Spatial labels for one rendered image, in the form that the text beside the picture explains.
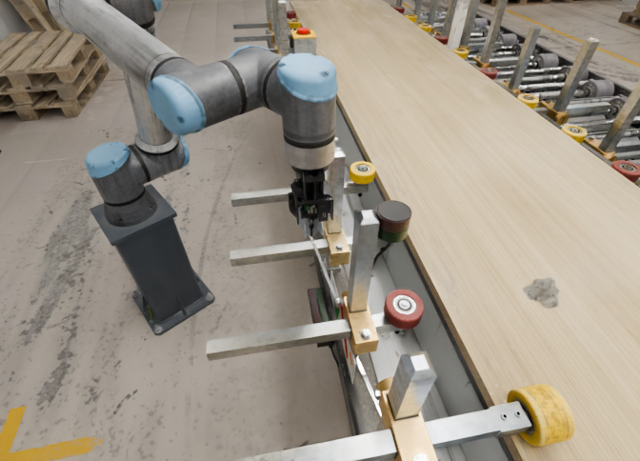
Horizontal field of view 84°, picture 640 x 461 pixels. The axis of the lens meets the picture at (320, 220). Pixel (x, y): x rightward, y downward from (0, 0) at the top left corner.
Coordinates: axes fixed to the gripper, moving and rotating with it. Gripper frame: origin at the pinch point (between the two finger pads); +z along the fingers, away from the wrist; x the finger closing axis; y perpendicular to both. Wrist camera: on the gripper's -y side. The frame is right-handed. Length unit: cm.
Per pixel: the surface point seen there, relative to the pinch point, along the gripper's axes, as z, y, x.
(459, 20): -5, -142, 104
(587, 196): 8, -8, 81
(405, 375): -10.6, 39.5, 6.2
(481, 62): 13, -128, 115
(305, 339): 12.8, 19.4, -4.5
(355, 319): 11.3, 17.5, 6.7
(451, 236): 8.3, 0.4, 35.9
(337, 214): 5.1, -9.4, 8.3
